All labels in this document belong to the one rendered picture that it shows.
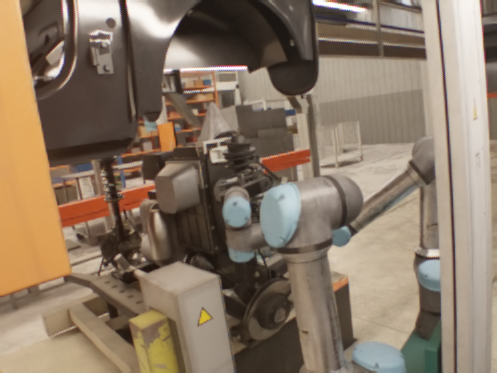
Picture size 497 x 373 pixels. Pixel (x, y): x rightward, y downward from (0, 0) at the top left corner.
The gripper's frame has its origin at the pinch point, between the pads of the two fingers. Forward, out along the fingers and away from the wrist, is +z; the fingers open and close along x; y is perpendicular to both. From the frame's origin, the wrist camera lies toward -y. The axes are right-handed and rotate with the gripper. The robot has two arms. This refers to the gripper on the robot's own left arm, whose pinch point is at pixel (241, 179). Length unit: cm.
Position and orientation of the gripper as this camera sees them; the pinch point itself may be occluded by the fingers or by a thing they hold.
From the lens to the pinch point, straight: 140.3
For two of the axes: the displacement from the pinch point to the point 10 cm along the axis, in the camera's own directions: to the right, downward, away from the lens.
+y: -9.7, 2.4, 0.2
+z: -0.5, -2.6, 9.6
